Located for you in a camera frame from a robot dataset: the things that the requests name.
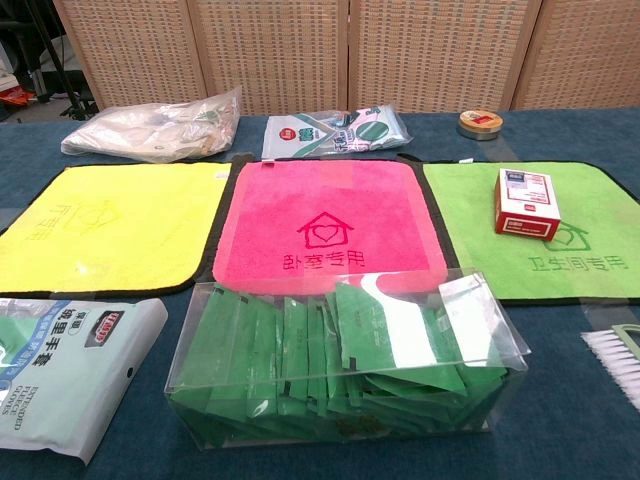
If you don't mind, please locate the green sachets stack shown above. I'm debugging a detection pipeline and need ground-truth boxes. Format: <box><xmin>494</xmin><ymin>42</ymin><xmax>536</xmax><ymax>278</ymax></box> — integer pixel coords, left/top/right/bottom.
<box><xmin>167</xmin><ymin>282</ymin><xmax>506</xmax><ymax>444</ymax></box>

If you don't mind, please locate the green microfiber cloth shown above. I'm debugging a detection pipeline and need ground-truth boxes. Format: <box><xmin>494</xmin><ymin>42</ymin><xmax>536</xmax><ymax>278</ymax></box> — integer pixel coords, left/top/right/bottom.
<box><xmin>422</xmin><ymin>159</ymin><xmax>640</xmax><ymax>307</ymax></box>

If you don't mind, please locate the clear plastic box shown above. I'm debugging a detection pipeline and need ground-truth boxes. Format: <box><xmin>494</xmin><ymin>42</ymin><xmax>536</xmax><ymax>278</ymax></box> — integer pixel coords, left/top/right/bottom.
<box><xmin>163</xmin><ymin>267</ymin><xmax>531</xmax><ymax>449</ymax></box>

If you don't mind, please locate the red white small carton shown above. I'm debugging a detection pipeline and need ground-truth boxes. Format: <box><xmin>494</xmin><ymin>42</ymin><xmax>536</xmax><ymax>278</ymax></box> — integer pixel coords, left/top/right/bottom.
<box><xmin>493</xmin><ymin>168</ymin><xmax>562</xmax><ymax>242</ymax></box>

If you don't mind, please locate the woven wooden screen panel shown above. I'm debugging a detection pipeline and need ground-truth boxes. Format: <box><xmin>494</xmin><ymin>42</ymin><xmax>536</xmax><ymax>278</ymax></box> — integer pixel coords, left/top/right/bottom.
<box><xmin>187</xmin><ymin>0</ymin><xmax>354</xmax><ymax>119</ymax></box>
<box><xmin>348</xmin><ymin>0</ymin><xmax>544</xmax><ymax>115</ymax></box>
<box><xmin>512</xmin><ymin>0</ymin><xmax>640</xmax><ymax>111</ymax></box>
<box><xmin>52</xmin><ymin>0</ymin><xmax>209</xmax><ymax>111</ymax></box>

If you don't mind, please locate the white green gloves package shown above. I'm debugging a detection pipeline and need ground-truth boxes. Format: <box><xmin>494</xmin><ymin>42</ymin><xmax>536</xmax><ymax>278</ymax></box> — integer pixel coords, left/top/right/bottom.
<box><xmin>0</xmin><ymin>297</ymin><xmax>170</xmax><ymax>466</ymax></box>

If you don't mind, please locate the yellow microfiber cloth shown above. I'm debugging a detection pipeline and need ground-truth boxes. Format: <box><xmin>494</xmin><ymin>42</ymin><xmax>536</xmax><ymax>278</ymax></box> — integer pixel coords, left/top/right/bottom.
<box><xmin>0</xmin><ymin>162</ymin><xmax>234</xmax><ymax>295</ymax></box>

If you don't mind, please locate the round metal tin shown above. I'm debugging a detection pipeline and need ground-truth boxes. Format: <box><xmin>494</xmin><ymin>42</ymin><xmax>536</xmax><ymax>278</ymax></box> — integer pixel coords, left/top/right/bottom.
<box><xmin>456</xmin><ymin>109</ymin><xmax>503</xmax><ymax>143</ymax></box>

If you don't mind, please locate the green white cleaning brush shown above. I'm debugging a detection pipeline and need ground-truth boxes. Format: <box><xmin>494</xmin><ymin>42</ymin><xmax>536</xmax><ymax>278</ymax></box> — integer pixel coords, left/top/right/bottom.
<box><xmin>579</xmin><ymin>322</ymin><xmax>640</xmax><ymax>404</ymax></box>

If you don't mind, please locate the pink microfiber cloth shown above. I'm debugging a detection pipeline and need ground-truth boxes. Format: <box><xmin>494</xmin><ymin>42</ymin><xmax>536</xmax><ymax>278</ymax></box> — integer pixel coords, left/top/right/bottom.
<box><xmin>197</xmin><ymin>158</ymin><xmax>460</xmax><ymax>301</ymax></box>

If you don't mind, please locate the black tripod stand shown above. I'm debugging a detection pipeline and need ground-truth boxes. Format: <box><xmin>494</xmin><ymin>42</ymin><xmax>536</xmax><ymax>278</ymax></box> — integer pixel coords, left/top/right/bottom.
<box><xmin>29</xmin><ymin>0</ymin><xmax>99</xmax><ymax>121</ymax></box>

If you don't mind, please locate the clear plastic bag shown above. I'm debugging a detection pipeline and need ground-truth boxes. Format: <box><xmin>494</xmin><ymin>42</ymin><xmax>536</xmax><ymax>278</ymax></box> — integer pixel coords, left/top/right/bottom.
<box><xmin>60</xmin><ymin>85</ymin><xmax>244</xmax><ymax>164</ymax></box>

